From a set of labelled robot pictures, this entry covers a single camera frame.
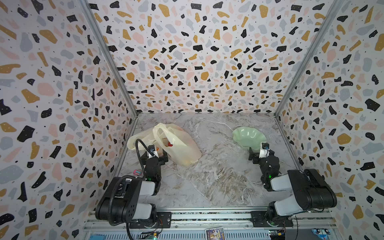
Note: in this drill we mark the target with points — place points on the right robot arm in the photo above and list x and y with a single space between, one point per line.
310 192

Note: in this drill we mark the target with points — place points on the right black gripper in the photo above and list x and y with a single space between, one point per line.
252 156

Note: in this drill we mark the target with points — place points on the cream plastic bag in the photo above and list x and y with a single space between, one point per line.
176 142

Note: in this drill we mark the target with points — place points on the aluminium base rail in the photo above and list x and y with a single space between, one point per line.
191 223

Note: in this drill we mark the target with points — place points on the right corner aluminium post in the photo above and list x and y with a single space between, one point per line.
331 14

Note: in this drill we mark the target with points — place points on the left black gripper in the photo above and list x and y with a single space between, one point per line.
160 160

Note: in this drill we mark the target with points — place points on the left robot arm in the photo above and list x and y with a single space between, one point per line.
120 202

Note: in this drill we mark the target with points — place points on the green scalloped bowl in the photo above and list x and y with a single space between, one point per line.
247 137

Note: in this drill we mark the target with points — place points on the corner aluminium post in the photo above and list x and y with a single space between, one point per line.
84 5
331 14

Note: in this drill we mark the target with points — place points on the left corner aluminium post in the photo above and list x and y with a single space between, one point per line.
84 5

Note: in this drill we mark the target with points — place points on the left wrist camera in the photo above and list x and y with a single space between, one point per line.
153 151

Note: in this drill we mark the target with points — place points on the colourful card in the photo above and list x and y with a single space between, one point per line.
215 234

